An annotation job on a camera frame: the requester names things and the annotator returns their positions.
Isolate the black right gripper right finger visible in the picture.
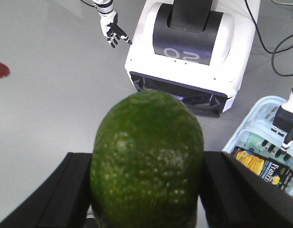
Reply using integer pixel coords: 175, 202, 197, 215
200, 151, 293, 228

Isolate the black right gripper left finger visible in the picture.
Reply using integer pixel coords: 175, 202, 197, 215
0, 152, 92, 228

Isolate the black Franzzi cookie box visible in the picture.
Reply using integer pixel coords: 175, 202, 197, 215
231, 146, 293, 191

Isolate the light blue plastic basket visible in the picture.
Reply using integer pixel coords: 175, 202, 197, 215
223, 96, 293, 196

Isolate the green avocado front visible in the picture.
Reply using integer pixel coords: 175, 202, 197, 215
90, 90, 204, 228

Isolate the red cherry tomato bunch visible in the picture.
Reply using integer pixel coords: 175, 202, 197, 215
0, 62, 10, 78

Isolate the teal goji berry pouch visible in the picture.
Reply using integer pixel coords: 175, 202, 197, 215
244, 133, 279, 156

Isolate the black white humanoid robot hand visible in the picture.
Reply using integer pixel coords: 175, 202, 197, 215
272, 105, 293, 162

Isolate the black white humanoid right hand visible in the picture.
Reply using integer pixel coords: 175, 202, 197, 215
100, 9, 132, 48

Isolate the white robot wheeled base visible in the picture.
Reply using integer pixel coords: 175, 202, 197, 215
125, 0, 260, 117

